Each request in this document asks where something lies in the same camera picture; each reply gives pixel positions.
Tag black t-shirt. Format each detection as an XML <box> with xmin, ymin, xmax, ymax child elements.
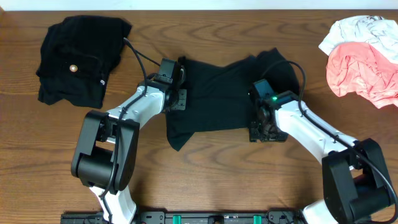
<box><xmin>165</xmin><ymin>49</ymin><xmax>299</xmax><ymax>151</ymax></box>

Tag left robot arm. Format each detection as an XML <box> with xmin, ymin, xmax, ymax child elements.
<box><xmin>71</xmin><ymin>84</ymin><xmax>187</xmax><ymax>223</ymax></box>

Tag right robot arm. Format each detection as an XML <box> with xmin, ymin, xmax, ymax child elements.
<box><xmin>249</xmin><ymin>90</ymin><xmax>397</xmax><ymax>223</ymax></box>

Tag folded black pants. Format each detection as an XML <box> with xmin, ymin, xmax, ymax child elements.
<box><xmin>36</xmin><ymin>15</ymin><xmax>132</xmax><ymax>109</ymax></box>

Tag coral pink t-shirt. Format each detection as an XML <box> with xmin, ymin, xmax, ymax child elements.
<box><xmin>326</xmin><ymin>42</ymin><xmax>397</xmax><ymax>109</ymax></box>

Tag white printed t-shirt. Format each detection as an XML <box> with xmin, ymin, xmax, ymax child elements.
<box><xmin>318</xmin><ymin>16</ymin><xmax>397</xmax><ymax>63</ymax></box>

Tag right black cable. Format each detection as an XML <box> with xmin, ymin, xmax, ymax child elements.
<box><xmin>259</xmin><ymin>58</ymin><xmax>398</xmax><ymax>208</ymax></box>

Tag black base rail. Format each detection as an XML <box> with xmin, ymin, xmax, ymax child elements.
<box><xmin>60</xmin><ymin>210</ymin><xmax>306</xmax><ymax>224</ymax></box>

